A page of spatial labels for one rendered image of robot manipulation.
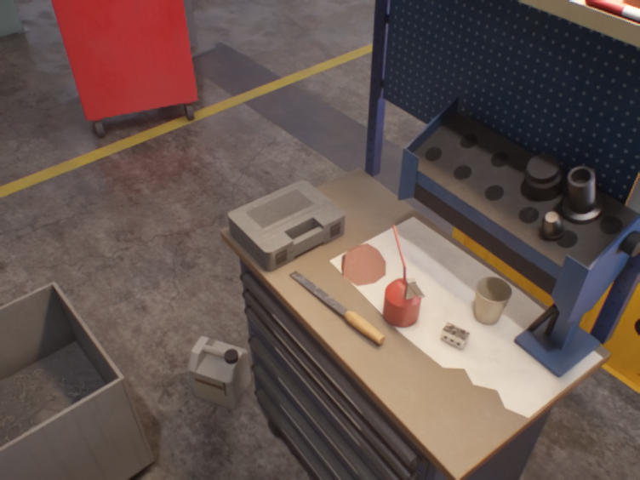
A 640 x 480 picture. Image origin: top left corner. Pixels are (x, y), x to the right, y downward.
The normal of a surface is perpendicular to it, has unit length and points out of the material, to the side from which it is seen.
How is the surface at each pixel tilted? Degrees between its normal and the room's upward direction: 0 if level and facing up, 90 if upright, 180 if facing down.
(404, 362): 0
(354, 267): 24
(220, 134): 0
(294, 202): 0
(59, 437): 90
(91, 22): 90
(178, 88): 90
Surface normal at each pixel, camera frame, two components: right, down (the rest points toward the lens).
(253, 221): 0.00, -0.74
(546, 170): -0.37, -0.48
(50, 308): 0.65, 0.51
